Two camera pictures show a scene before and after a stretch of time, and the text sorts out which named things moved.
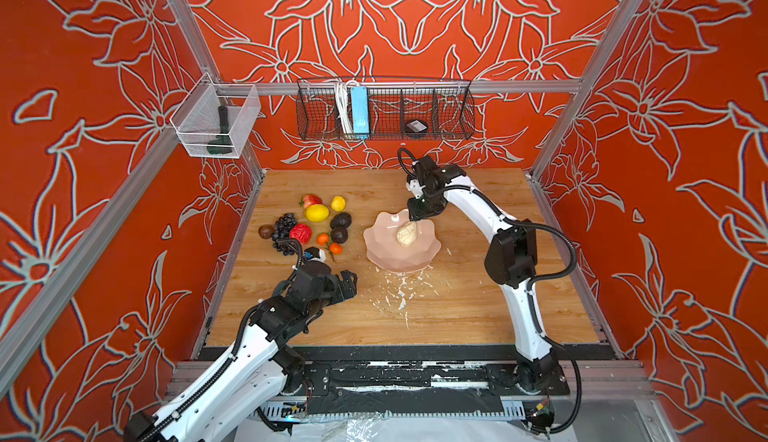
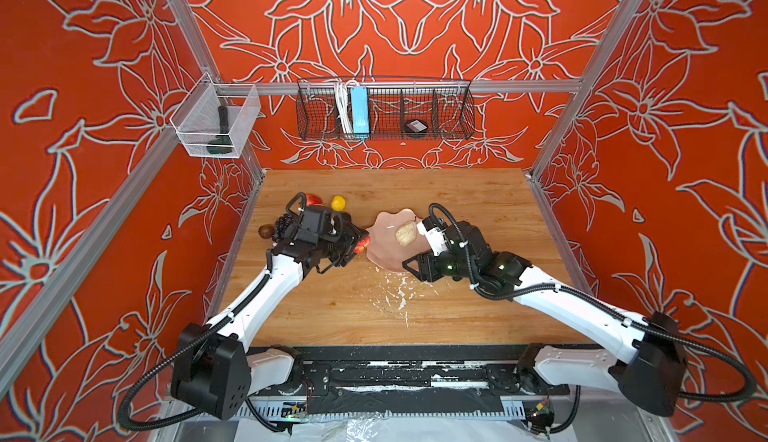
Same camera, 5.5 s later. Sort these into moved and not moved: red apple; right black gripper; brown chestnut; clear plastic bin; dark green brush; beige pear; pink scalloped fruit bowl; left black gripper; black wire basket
Moved: right black gripper; left black gripper; red apple
Not moved: dark green brush; brown chestnut; clear plastic bin; pink scalloped fruit bowl; beige pear; black wire basket
